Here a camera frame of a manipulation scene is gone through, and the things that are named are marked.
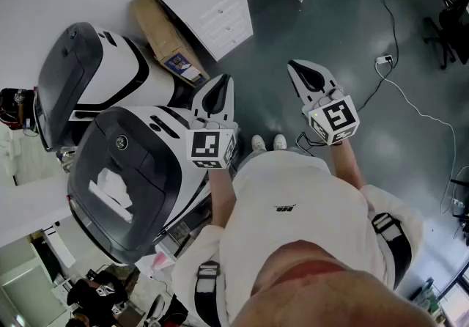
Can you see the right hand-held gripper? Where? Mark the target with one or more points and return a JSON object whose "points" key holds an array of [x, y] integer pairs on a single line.
{"points": [[337, 118]]}

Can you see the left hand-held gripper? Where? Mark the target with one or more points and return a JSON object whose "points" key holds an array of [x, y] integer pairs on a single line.
{"points": [[205, 147]]}

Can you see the person's right forearm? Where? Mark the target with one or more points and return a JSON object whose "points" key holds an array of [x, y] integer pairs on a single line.
{"points": [[348, 168]]}

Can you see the person's left forearm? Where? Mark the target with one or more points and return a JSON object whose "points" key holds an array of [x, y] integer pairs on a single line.
{"points": [[221, 197]]}

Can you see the person's left white shoe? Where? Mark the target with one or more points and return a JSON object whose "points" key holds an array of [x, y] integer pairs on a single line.
{"points": [[258, 143]]}

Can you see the person's white shoe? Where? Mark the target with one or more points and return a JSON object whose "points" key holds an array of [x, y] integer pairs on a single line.
{"points": [[280, 141], [258, 143]]}

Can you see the person's right white shoe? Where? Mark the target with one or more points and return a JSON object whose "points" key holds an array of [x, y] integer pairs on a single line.
{"points": [[280, 141]]}

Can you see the white power strip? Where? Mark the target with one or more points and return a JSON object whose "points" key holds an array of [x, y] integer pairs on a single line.
{"points": [[384, 59]]}

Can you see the brown cardboard box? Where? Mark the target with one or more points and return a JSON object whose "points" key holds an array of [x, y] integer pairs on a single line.
{"points": [[157, 28]]}

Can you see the white and black robot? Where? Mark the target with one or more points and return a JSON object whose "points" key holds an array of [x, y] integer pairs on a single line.
{"points": [[121, 142], [110, 72]]}

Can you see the person's white shirt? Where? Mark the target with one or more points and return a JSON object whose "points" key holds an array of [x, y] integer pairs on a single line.
{"points": [[293, 186]]}

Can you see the white tissue paper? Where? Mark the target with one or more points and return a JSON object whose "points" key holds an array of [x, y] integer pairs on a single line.
{"points": [[111, 186]]}

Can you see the person's chin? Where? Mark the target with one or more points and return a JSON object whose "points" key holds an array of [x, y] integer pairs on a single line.
{"points": [[329, 292]]}

